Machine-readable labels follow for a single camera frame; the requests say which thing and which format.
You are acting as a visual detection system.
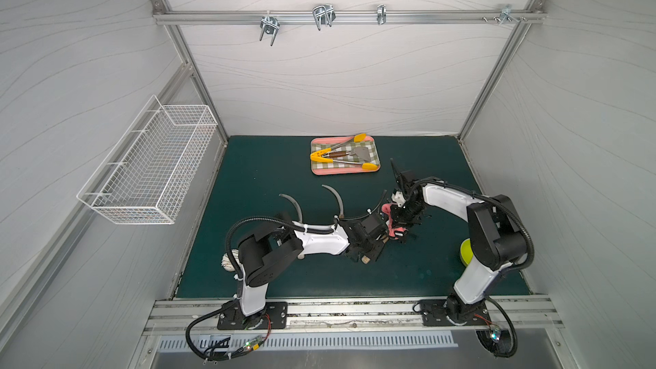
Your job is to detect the metal U-bolt clamp middle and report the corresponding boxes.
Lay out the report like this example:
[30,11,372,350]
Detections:
[312,4,336,31]

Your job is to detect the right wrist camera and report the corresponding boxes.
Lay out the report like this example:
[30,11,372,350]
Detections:
[391,191,406,207]

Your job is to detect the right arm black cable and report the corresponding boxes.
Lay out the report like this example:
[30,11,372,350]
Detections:
[475,296,519,359]

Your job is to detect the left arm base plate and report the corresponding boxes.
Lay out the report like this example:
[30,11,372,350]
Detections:
[217,300,288,331]

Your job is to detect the metal bracket with bolts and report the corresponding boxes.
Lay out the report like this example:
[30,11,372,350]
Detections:
[482,5,528,26]

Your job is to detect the aluminium crossbar rail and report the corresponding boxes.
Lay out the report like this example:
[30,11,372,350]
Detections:
[153,8,548,26]

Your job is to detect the lime green bowl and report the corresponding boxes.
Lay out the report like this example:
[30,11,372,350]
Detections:
[459,238,473,267]

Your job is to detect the metal U-bolt clamp left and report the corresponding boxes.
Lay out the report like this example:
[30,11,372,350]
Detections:
[259,15,280,46]

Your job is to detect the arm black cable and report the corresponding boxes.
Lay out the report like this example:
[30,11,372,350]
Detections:
[183,301,273,362]
[475,296,519,359]

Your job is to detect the small metal spatula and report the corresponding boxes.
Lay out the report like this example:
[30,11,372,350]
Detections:
[327,146,371,162]

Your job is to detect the yellow tipped metal tongs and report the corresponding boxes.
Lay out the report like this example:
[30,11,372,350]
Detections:
[309,133,379,171]

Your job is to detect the pink checkered tray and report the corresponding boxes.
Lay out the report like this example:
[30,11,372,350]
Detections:
[310,135,381,176]

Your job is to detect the white vent strip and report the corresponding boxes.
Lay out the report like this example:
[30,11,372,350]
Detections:
[157,330,459,353]

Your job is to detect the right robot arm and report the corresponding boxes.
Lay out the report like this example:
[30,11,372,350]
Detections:
[389,172,535,326]

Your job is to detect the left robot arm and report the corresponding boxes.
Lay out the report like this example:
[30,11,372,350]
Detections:
[225,212,388,317]

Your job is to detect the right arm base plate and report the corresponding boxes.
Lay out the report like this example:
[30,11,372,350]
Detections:
[412,295,491,327]

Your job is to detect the pink rag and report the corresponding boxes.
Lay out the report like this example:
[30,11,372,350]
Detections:
[380,203,408,242]

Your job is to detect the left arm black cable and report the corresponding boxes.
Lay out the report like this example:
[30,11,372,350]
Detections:
[183,301,273,362]

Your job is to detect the white wire basket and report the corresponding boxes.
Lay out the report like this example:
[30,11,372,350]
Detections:
[77,95,217,226]

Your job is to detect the metal u-bolt clamp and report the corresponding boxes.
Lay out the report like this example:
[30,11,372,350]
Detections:
[259,15,280,46]
[312,4,336,31]

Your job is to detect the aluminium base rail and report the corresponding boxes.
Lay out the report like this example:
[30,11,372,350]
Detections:
[142,294,564,337]

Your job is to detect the white rope ball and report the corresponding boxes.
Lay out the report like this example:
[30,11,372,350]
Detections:
[221,249,238,273]

